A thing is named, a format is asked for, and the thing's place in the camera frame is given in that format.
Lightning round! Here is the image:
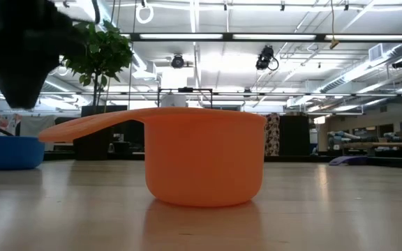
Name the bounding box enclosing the green leafy plant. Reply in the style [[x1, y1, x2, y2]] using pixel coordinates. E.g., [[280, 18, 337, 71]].
[[63, 19, 134, 107]]

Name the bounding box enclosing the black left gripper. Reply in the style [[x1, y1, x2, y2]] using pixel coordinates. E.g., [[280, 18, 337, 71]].
[[0, 0, 87, 109]]

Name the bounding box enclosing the patterned fabric panel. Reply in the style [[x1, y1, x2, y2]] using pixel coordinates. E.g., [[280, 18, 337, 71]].
[[264, 113, 281, 157]]

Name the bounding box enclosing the orange measuring cup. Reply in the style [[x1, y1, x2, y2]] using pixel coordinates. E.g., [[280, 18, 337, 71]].
[[38, 106, 268, 208]]

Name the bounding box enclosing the black hanging camera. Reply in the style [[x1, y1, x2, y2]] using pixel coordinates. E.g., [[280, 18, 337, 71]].
[[255, 45, 279, 71]]

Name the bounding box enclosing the black cabinet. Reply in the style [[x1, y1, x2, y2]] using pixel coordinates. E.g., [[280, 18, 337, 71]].
[[279, 114, 310, 157]]

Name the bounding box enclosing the round black hanging device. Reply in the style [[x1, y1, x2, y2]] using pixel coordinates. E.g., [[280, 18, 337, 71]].
[[170, 54, 186, 70]]

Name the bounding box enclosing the black overhead light bar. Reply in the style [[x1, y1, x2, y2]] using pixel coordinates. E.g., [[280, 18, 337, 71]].
[[130, 32, 402, 43]]

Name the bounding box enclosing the black plant pot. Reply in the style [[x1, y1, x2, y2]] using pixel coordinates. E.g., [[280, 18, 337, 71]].
[[73, 104, 129, 161]]

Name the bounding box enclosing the black metal table frame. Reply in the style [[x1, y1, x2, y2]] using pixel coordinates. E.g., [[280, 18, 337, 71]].
[[43, 152, 402, 170]]

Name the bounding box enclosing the small dark blue measuring cup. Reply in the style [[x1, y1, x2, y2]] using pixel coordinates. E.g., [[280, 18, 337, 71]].
[[328, 155, 369, 167]]

